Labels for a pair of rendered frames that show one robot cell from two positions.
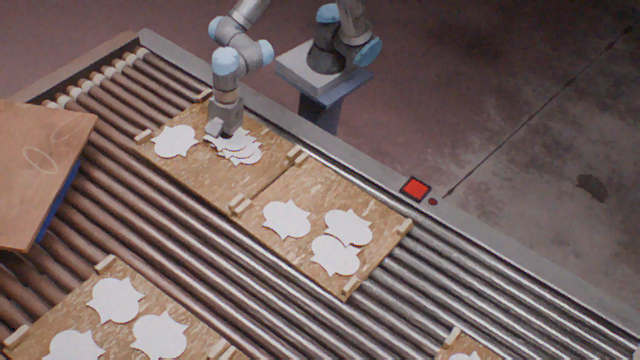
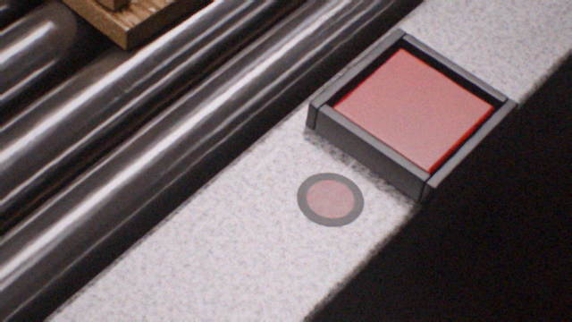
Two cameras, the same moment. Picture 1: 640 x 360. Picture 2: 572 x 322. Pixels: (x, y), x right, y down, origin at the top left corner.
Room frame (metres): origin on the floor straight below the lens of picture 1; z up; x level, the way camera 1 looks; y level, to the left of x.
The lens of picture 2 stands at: (1.31, -0.68, 1.33)
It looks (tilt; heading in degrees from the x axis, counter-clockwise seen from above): 50 degrees down; 93
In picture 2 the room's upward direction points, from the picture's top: 9 degrees clockwise
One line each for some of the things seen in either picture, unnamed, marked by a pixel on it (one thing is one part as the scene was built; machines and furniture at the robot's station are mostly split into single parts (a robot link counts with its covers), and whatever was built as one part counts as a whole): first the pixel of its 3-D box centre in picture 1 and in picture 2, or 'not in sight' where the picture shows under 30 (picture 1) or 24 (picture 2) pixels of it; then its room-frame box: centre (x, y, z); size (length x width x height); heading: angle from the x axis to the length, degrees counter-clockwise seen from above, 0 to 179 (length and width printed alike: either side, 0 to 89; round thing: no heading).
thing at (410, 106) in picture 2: (415, 189); (412, 115); (1.35, -0.30, 0.92); 0.06 x 0.06 x 0.01; 60
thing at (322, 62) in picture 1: (327, 51); not in sight; (1.93, 0.04, 0.97); 0.15 x 0.15 x 0.10
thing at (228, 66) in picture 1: (226, 69); not in sight; (1.43, 0.31, 1.23); 0.09 x 0.08 x 0.11; 138
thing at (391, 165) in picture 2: (415, 189); (413, 114); (1.35, -0.30, 0.92); 0.08 x 0.08 x 0.02; 60
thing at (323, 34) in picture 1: (333, 25); not in sight; (1.93, 0.03, 1.08); 0.13 x 0.12 x 0.14; 48
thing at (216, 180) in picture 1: (219, 150); not in sight; (1.39, 0.33, 0.93); 0.41 x 0.35 x 0.02; 59
